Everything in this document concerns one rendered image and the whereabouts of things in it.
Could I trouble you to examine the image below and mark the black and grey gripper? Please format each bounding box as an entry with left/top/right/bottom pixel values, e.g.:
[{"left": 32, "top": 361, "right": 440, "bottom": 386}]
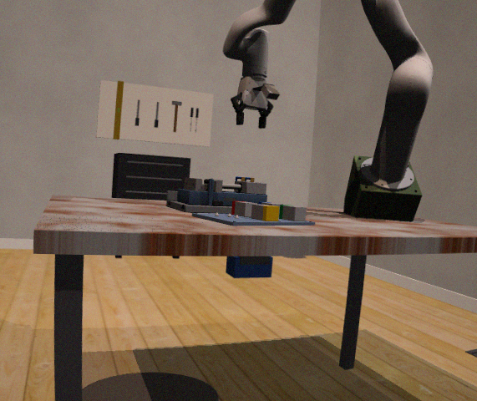
[{"left": 231, "top": 75, "right": 273, "bottom": 129}]

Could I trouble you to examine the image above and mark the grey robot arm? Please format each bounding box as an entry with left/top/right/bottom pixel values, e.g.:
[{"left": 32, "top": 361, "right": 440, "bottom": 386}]
[{"left": 223, "top": 0, "right": 433, "bottom": 191}]

